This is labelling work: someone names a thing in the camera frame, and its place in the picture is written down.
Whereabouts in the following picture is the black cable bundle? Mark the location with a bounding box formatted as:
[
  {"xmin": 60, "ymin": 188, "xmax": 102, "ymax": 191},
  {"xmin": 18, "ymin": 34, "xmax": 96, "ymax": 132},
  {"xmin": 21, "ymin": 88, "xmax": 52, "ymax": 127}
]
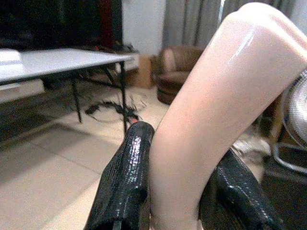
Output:
[{"xmin": 85, "ymin": 93, "xmax": 148, "ymax": 124}]

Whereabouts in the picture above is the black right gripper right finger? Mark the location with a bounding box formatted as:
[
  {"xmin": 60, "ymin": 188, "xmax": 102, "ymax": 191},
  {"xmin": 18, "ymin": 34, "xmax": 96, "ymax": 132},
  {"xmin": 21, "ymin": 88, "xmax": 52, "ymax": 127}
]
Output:
[{"xmin": 199, "ymin": 147, "xmax": 286, "ymax": 230}]

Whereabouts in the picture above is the grey curtain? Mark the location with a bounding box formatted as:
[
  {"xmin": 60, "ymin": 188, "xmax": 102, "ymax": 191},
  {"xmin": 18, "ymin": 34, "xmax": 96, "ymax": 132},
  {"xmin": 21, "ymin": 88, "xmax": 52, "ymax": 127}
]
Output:
[{"xmin": 162, "ymin": 0, "xmax": 251, "ymax": 52}]

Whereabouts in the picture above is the cardboard box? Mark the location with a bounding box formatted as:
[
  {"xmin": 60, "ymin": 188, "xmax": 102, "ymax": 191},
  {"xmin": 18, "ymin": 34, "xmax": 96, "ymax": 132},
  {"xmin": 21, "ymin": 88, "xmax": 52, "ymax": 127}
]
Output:
[{"xmin": 134, "ymin": 55, "xmax": 158, "ymax": 90}]

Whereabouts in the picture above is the silver standing fan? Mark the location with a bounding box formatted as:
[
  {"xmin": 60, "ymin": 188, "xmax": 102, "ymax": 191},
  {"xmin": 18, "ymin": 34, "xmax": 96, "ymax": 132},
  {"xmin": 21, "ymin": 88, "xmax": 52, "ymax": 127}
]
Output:
[{"xmin": 271, "ymin": 70, "xmax": 307, "ymax": 174}]

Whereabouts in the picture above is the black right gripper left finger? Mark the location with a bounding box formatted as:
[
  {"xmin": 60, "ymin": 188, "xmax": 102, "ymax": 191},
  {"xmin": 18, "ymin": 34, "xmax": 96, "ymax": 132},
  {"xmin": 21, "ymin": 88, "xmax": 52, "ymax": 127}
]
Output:
[{"xmin": 85, "ymin": 121, "xmax": 155, "ymax": 230}]

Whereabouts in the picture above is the white table with black legs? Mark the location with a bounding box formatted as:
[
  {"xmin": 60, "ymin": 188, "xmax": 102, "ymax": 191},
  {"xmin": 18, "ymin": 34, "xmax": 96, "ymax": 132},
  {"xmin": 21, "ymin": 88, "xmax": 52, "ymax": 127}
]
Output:
[{"xmin": 0, "ymin": 47, "xmax": 140, "ymax": 135}]

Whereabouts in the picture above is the brown leather armchair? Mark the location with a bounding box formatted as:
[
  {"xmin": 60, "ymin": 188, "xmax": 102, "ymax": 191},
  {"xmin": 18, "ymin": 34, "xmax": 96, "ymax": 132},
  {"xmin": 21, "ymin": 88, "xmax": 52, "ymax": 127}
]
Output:
[{"xmin": 153, "ymin": 46, "xmax": 204, "ymax": 105}]

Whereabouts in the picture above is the cream plastic broom handle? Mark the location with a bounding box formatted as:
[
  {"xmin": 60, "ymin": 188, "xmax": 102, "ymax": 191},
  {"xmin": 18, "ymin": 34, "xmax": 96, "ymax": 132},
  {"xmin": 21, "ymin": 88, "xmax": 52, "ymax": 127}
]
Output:
[{"xmin": 149, "ymin": 3, "xmax": 307, "ymax": 230}]

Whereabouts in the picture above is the black television screen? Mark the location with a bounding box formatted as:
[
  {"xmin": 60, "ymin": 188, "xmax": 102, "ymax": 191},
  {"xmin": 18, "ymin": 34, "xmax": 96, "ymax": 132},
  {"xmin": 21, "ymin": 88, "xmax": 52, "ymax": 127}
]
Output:
[{"xmin": 0, "ymin": 0, "xmax": 123, "ymax": 50}]

